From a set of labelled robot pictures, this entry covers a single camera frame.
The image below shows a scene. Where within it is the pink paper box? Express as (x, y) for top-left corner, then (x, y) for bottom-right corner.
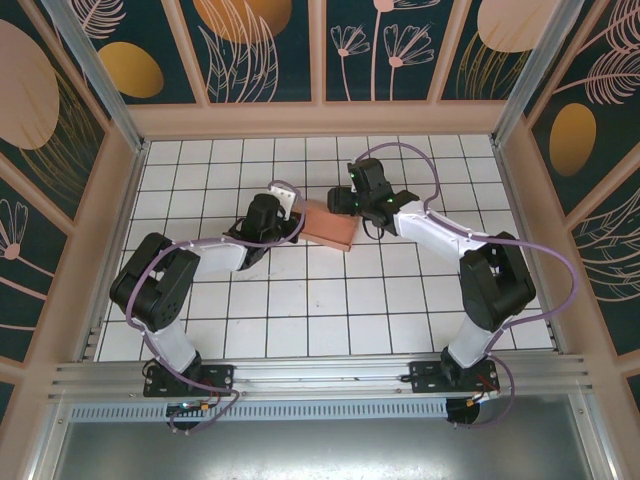
(298, 199), (361, 255)

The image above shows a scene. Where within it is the small circuit board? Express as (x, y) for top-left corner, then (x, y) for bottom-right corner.
(166, 401), (214, 416)

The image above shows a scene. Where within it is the grey metal sheet panel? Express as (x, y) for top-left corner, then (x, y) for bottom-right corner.
(29, 418), (614, 480)

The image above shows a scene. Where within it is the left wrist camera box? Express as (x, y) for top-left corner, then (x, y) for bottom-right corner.
(268, 182), (300, 220)

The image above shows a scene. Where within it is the thin aluminium side rail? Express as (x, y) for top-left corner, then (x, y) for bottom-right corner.
(77, 142), (151, 364)
(492, 139), (571, 354)

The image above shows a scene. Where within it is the wide aluminium frame rail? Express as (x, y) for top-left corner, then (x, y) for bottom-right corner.
(47, 353), (599, 401)

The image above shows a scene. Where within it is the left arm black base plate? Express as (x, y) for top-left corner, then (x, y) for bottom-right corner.
(143, 363), (236, 399)

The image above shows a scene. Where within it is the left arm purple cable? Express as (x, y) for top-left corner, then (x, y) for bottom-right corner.
(124, 179), (307, 434)

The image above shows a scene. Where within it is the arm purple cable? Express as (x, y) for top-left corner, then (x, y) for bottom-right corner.
(124, 179), (307, 434)
(349, 142), (580, 431)

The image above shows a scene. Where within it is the slotted grey cable duct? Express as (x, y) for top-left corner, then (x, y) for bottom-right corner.
(69, 398), (450, 421)

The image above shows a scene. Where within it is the aluminium corner post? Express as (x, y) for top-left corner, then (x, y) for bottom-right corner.
(489, 0), (584, 146)
(42, 0), (151, 154)

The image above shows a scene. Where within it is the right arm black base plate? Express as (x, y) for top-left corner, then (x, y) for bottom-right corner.
(408, 360), (501, 396)

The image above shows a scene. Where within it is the red yellow power wire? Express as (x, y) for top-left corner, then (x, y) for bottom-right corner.
(462, 388), (501, 409)

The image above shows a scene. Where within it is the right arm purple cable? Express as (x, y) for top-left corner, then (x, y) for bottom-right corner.
(349, 142), (580, 431)

